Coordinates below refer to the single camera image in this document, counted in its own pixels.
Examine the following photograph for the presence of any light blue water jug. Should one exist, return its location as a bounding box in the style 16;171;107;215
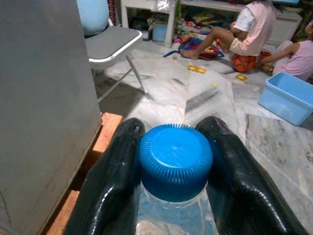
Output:
77;0;110;37

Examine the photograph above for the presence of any orange ball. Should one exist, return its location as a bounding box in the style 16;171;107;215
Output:
231;53;260;73

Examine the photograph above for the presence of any wooden pallet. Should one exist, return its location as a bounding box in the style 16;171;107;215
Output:
46;112;123;235

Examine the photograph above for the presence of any colourful fabric bag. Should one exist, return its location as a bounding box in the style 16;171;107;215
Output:
163;36;225;61

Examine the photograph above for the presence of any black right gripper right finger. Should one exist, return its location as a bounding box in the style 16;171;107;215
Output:
195;116;309;235

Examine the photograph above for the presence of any child in pink sleeveless top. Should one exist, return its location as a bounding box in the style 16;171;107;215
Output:
259;19;313;81

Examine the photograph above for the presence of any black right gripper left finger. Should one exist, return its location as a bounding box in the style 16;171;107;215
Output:
65;117;147;235

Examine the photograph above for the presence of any white drawer cabinet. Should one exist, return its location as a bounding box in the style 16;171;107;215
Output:
266;9;303;46

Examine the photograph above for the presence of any child in pink white shirt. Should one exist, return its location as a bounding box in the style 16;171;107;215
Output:
180;0;277;61

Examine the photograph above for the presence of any grey folding chair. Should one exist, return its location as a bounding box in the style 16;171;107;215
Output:
84;25;149;103

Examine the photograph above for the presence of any light blue plastic bin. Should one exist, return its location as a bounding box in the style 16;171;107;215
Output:
258;72;313;127

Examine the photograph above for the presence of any long yellow toy piece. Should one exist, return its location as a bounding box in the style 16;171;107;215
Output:
187;65;207;74

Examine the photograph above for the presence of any small blue storage box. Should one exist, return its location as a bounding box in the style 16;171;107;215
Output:
152;23;168;42

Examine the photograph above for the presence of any white shelf table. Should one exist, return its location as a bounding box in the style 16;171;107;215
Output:
121;0;245;48

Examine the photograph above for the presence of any blue capped water bottle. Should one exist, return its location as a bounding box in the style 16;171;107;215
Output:
134;123;220;235

